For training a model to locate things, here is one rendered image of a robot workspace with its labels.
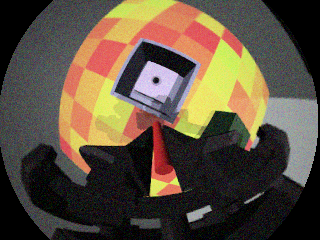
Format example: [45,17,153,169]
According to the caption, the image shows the red peg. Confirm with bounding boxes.
[153,121,173,176]

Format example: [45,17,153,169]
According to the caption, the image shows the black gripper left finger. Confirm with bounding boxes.
[79,127,153,196]

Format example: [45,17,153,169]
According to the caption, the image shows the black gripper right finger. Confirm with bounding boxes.
[163,125,239,192]

